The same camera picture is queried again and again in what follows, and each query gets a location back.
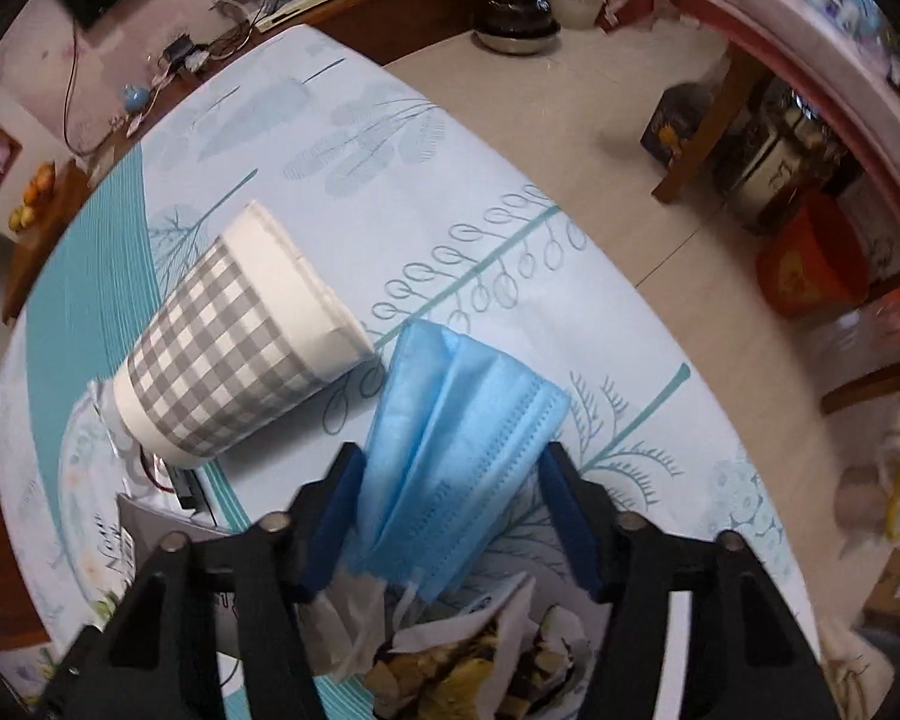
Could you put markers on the stack of dark pots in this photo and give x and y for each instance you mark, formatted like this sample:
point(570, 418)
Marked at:
point(516, 11)

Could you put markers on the teal striped table runner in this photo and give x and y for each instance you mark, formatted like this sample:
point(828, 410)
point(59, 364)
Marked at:
point(82, 270)

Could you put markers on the grey checked paper cup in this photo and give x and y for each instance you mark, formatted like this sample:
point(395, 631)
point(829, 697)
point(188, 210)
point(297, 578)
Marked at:
point(225, 345)

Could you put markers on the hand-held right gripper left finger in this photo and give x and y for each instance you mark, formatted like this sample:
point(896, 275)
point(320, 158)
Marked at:
point(330, 532)

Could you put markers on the white set-top box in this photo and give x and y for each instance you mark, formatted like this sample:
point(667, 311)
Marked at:
point(300, 4)

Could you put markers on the blue face mask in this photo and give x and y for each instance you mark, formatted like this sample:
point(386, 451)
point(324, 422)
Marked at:
point(457, 450)

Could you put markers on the orange red bucket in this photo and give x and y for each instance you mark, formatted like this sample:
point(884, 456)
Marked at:
point(814, 259)

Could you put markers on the blue teapot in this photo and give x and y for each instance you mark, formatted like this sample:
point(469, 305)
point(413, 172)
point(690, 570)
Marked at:
point(135, 99)

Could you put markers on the bowl of fruit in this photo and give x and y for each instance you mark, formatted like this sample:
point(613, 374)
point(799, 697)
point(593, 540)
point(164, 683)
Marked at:
point(34, 195)

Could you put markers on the blue cardboard box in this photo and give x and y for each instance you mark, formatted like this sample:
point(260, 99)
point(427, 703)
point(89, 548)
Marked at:
point(675, 124)

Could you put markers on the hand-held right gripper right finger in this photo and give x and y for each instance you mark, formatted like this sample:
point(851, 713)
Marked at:
point(570, 532)

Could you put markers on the clear plastic packaging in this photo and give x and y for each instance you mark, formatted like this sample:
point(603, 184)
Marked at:
point(112, 525)

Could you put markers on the table with pink tablecloth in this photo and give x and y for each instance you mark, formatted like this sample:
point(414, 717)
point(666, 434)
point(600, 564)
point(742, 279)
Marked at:
point(817, 37)

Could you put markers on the metal cooking pot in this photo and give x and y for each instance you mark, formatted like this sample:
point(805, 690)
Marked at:
point(776, 157)

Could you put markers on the dark snack wrapper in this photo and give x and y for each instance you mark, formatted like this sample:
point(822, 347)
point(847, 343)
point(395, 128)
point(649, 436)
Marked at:
point(465, 667)

